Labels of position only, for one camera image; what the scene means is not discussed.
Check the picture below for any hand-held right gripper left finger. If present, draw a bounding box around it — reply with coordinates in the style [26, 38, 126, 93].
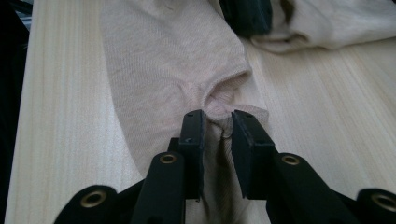
[178, 109, 206, 200]

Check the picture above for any beige sock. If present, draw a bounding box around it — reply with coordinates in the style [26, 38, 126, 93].
[99, 0, 271, 224]
[248, 0, 396, 54]

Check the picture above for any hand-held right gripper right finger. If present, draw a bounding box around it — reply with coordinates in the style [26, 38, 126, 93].
[231, 109, 276, 200]

